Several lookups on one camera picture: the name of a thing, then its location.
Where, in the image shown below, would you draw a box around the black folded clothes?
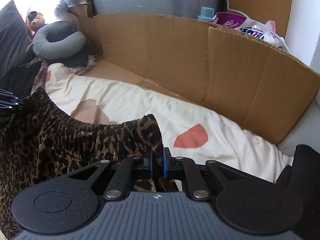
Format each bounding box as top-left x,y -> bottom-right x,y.
275,144 -> 320,240

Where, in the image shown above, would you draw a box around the large cardboard sheet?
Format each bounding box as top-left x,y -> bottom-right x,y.
67,14 -> 320,145

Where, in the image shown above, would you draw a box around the black crumpled cloth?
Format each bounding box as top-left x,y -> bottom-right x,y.
64,54 -> 90,68

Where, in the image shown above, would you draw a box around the dark grey pillow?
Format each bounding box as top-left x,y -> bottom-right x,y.
0,0 -> 35,78

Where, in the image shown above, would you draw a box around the pastel printed cloth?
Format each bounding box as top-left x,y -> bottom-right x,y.
75,55 -> 97,75

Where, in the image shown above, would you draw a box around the tall cardboard panel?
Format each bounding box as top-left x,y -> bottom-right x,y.
226,0 -> 294,38

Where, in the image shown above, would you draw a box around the leopard print pants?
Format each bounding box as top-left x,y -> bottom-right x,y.
0,86 -> 180,240

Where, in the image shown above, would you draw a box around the purple detergent bag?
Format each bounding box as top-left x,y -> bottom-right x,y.
211,12 -> 285,47

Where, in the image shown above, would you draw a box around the clear plastic bag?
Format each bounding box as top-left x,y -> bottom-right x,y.
54,0 -> 69,19

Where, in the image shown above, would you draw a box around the small cardboard box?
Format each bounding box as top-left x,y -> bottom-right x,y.
67,2 -> 95,18

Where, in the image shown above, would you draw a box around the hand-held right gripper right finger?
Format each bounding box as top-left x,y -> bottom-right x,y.
163,148 -> 252,201

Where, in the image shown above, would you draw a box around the grey neck pillow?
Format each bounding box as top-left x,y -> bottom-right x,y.
32,21 -> 87,60

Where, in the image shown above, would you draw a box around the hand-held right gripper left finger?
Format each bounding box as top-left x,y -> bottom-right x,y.
67,150 -> 153,201

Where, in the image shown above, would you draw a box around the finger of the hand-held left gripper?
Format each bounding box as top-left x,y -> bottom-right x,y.
0,89 -> 18,100
0,100 -> 27,110

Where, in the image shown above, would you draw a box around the bear print blanket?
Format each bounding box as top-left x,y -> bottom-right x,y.
31,62 -> 293,183

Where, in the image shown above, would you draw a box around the plush toy bear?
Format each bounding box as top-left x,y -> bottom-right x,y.
27,11 -> 47,32

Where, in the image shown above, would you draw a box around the white detergent bottle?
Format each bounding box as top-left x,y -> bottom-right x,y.
197,6 -> 216,22

